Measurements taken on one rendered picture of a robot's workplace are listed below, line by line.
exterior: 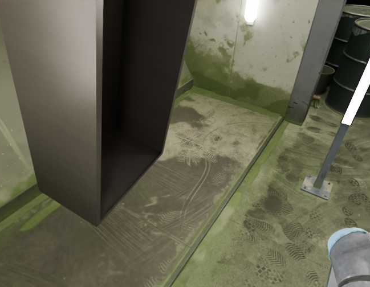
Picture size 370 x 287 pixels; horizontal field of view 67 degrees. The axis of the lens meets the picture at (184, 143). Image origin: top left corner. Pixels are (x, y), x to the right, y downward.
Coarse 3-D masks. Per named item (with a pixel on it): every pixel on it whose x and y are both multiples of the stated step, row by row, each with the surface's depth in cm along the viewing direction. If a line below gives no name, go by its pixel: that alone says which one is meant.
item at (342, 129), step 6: (342, 126) 181; (348, 126) 179; (342, 132) 183; (336, 138) 187; (342, 138) 185; (336, 144) 189; (330, 150) 194; (336, 150) 192; (330, 156) 196; (324, 162) 201; (330, 162) 199; (324, 168) 203; (318, 174) 209; (324, 174) 206; (318, 180) 211; (318, 186) 214
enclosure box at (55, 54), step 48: (0, 0) 76; (48, 0) 69; (96, 0) 63; (144, 0) 122; (192, 0) 113; (48, 48) 78; (96, 48) 70; (144, 48) 136; (48, 96) 90; (96, 96) 80; (144, 96) 153; (48, 144) 107; (96, 144) 93; (144, 144) 174; (48, 192) 132; (96, 192) 111
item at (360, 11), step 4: (344, 8) 331; (348, 8) 333; (352, 8) 334; (356, 8) 334; (360, 8) 335; (364, 8) 334; (368, 8) 334; (352, 12) 317; (356, 12) 317; (360, 12) 317; (364, 12) 317; (368, 12) 318
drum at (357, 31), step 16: (352, 32) 276; (368, 32) 257; (352, 48) 275; (368, 48) 261; (352, 64) 278; (336, 80) 301; (352, 80) 282; (336, 96) 303; (368, 96) 282; (336, 112) 307; (368, 112) 292
